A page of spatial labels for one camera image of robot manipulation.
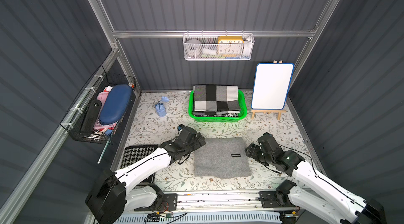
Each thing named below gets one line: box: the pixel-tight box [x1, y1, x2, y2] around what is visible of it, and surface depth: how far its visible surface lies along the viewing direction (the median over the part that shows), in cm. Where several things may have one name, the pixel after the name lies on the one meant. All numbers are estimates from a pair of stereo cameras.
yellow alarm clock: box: [217, 35, 245, 58], surface depth 91 cm
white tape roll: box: [184, 38, 203, 57], surface depth 89 cm
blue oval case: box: [98, 84, 134, 125], surface depth 69 cm
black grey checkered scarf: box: [192, 84, 241, 118], surface depth 107 cm
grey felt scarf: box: [194, 136, 252, 179], surface depth 84 cm
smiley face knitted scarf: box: [192, 110, 241, 118], surface depth 101 cm
